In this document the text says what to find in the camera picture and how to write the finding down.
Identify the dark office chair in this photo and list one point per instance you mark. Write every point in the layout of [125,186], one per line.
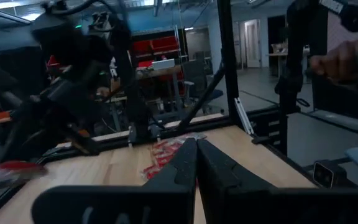
[200,84]

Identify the black table-level camera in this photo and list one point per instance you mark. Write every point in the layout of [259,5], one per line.
[326,174]

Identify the white box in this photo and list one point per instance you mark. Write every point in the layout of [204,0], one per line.
[163,64]

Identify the black metal cage frame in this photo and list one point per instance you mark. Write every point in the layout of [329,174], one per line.
[228,62]

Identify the wooden workbench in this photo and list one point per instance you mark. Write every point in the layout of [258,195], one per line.
[157,73]

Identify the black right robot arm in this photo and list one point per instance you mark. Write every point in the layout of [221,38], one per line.
[73,46]

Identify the shelf with red bins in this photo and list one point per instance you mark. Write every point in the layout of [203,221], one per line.
[160,46]

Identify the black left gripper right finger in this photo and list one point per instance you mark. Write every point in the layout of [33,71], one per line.
[228,199]

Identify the silver aluminium bar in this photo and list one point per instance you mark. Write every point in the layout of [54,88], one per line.
[244,116]

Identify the red popcorn bag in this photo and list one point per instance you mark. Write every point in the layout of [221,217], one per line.
[155,169]
[166,149]
[14,169]

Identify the person's hand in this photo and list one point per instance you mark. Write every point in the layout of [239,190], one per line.
[340,63]

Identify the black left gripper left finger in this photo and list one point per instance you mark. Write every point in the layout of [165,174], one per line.
[169,199]

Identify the white door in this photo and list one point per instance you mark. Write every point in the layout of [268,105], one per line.
[252,43]

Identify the ceiling light panel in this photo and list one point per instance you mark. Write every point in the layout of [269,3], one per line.
[5,14]

